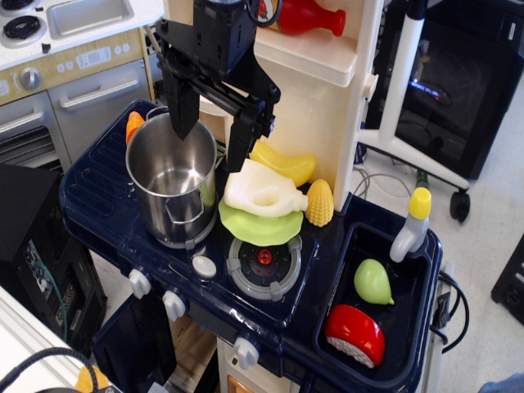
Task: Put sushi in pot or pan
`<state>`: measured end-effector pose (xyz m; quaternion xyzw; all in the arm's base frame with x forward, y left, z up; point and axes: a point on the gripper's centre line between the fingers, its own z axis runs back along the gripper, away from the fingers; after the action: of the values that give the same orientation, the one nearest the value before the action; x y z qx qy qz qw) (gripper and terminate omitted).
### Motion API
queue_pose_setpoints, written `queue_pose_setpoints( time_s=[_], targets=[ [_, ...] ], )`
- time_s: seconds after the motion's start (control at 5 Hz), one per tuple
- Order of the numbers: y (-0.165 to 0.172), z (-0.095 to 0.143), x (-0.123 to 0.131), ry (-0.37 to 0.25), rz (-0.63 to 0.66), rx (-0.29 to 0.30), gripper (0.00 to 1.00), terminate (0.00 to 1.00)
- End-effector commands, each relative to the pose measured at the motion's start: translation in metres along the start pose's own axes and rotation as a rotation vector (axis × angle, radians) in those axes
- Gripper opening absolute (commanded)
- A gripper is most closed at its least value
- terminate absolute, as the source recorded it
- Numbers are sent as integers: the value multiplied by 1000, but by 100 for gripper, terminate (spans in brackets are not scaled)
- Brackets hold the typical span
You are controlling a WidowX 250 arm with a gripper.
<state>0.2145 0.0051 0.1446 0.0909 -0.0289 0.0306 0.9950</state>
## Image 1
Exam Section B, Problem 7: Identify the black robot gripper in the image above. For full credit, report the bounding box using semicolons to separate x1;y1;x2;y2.
155;1;281;173

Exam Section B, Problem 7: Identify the red and white sushi toy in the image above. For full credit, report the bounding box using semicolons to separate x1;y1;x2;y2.
324;304;386;368

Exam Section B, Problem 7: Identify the stainless steel pot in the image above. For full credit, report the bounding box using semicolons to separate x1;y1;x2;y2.
125;113;217;250

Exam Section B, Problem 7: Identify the orange toy carrot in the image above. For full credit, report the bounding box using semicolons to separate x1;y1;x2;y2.
125;111;145;144

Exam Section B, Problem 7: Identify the white toy milk jug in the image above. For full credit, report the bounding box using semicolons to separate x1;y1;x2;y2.
223;159;309;218

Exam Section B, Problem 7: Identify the yellow toy banana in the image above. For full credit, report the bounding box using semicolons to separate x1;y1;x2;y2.
249;142;317;187

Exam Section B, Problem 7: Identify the cream toy shelf tower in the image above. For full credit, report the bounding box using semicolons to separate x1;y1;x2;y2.
162;0;386;213

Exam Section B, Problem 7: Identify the green toy plate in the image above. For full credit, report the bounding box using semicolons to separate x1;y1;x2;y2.
218;201;304;246

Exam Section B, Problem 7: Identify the red toy ketchup bottle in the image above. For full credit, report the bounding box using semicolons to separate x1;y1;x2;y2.
256;0;346;37

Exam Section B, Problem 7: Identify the yellow toy corn cob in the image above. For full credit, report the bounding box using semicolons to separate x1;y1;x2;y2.
305;178;334;228

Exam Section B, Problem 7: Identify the wooden toy stove oven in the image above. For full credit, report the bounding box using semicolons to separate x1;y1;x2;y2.
1;1;165;169

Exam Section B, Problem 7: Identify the green toy pear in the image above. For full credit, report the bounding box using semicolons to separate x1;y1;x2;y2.
354;259;395;305

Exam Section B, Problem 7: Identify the black computer case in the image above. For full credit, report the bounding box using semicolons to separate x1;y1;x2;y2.
1;165;106;355

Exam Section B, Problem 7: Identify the grey and yellow toy faucet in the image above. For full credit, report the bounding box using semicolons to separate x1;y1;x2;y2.
390;187;432;263

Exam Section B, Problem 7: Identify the navy blue toy kitchen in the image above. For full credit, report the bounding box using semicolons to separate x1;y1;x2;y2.
60;100;442;392

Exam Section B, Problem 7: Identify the black braided cable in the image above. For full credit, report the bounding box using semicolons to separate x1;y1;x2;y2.
0;347;111;393

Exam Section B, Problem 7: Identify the black power cable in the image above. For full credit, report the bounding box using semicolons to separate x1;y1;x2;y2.
428;269;471;355

